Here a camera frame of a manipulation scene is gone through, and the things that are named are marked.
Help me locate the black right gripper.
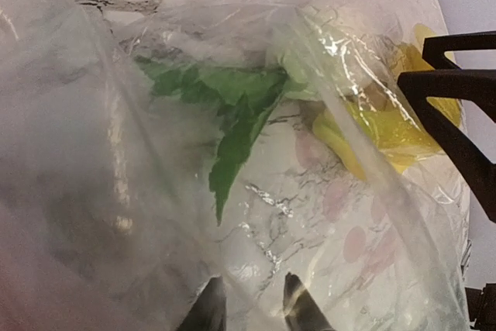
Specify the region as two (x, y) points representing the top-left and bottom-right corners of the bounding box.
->
(465, 286), (496, 331)

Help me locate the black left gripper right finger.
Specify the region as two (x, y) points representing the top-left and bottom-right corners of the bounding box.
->
(397, 30), (496, 226)

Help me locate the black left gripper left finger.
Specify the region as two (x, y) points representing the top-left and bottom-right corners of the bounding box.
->
(177, 277), (226, 331)

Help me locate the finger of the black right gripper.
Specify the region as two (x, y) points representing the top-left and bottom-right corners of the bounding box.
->
(283, 272), (333, 331)

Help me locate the clear zip top bag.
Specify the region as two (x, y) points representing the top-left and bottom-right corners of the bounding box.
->
(1, 0), (470, 330)

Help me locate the yellow fake banana bunch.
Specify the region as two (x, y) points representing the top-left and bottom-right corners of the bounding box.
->
(312, 23), (441, 180)

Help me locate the white fake radish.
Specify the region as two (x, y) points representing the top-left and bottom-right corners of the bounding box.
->
(265, 25), (321, 102)

